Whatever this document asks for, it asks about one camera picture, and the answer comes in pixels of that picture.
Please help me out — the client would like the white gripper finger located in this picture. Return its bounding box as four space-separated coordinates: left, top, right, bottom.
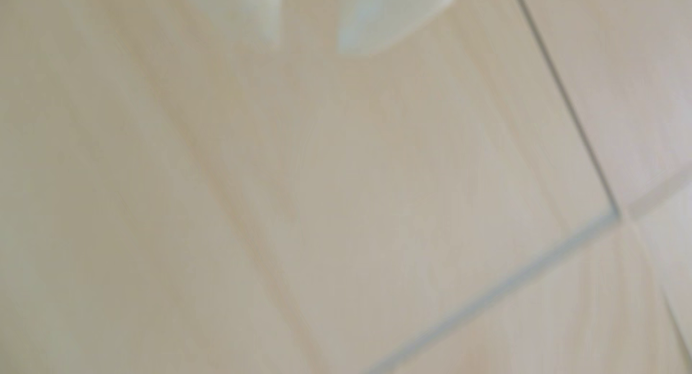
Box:
181 0 283 46
337 0 463 56

